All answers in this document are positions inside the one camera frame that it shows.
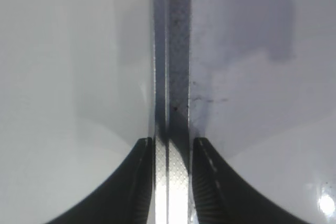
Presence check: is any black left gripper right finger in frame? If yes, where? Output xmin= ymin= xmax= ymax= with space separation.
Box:
xmin=192 ymin=137 xmax=297 ymax=223

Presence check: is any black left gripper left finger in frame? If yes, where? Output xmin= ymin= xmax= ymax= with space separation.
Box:
xmin=51 ymin=137 xmax=153 ymax=224

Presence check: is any white board with grey frame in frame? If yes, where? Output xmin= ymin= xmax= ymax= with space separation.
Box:
xmin=152 ymin=0 xmax=335 ymax=223

